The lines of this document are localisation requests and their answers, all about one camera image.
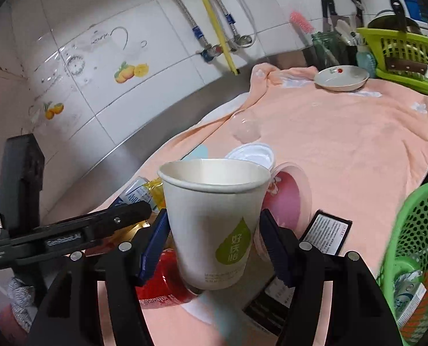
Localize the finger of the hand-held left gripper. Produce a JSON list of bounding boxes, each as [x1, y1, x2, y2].
[[37, 201, 153, 241]]

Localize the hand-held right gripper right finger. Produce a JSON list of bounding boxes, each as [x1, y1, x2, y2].
[[259, 209, 404, 346]]

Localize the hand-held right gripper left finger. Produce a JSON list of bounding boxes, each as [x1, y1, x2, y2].
[[27, 207, 171, 346]]

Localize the yellow label bottle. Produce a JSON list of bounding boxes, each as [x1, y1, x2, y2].
[[109, 179, 168, 247]]

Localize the white paper cup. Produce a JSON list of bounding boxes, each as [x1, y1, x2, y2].
[[157, 159, 271, 291]]

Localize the white plastic lid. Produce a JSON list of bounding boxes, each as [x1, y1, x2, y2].
[[224, 143, 275, 171]]

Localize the green mesh basket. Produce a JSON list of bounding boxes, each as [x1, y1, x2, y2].
[[376, 180, 428, 346]]

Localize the blue and white can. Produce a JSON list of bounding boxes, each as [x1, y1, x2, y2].
[[115, 176, 160, 213]]

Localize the red can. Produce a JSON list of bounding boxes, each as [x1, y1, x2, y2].
[[135, 249, 200, 309]]

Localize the pink plastic cup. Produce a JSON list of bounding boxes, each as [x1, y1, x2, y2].
[[252, 162, 313, 262]]

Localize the black box with white label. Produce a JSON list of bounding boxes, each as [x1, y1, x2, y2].
[[299, 209, 352, 256]]

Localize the patterned rag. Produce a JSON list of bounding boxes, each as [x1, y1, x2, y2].
[[8, 277, 36, 321]]

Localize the pink towel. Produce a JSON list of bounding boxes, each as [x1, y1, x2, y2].
[[91, 63, 428, 346]]

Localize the clear plastic cup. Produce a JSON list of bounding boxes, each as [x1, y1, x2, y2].
[[232, 110, 262, 143]]

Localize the printed packet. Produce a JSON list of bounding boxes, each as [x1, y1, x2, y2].
[[391, 270, 427, 332]]

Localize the white cloth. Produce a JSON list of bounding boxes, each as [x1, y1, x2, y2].
[[200, 92, 251, 123]]

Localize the white plate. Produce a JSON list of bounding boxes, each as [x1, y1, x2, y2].
[[314, 65, 370, 92]]

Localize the metal angle valve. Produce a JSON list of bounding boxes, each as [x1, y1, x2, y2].
[[232, 34, 256, 48]]

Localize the yellow pipe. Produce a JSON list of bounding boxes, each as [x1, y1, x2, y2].
[[193, 0, 240, 76]]

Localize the cleaver knife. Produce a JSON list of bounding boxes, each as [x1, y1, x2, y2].
[[385, 58, 428, 82]]

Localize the pink brush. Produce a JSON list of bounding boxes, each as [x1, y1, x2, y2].
[[290, 11, 315, 35]]

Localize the white tube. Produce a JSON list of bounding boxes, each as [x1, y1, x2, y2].
[[228, 0, 258, 49]]

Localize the lime green dish rack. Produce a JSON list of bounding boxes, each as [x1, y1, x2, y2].
[[356, 27, 428, 96]]

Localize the black pot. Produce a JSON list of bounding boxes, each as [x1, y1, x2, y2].
[[367, 0, 424, 37]]

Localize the angle valve with blue handle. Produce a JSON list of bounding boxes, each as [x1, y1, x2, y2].
[[201, 45, 224, 62]]

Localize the braided metal hose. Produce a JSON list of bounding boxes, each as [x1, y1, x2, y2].
[[203, 0, 240, 49], [158, 0, 215, 49]]

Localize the black handled knife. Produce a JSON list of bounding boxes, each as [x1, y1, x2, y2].
[[321, 0, 335, 33]]

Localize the black handled scissors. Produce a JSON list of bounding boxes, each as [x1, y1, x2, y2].
[[351, 0, 365, 22]]

